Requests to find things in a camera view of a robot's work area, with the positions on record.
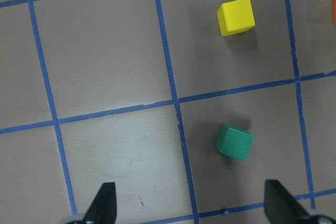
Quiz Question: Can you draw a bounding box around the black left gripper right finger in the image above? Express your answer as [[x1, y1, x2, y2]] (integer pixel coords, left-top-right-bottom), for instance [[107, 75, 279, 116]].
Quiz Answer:
[[264, 179, 336, 224]]

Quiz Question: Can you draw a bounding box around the orange wooden block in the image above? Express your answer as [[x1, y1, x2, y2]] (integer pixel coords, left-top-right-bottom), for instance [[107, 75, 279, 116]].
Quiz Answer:
[[332, 0, 336, 24]]

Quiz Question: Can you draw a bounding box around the green wooden block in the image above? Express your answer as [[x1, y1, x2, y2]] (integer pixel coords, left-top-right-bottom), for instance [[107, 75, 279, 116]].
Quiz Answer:
[[215, 124, 254, 161]]

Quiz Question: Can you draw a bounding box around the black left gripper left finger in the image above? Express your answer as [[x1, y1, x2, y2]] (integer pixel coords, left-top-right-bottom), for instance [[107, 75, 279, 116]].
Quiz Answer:
[[79, 182, 117, 224]]

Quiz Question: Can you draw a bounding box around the yellow wooden block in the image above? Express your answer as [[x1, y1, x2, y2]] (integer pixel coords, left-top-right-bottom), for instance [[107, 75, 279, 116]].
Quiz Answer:
[[217, 0, 255, 37]]

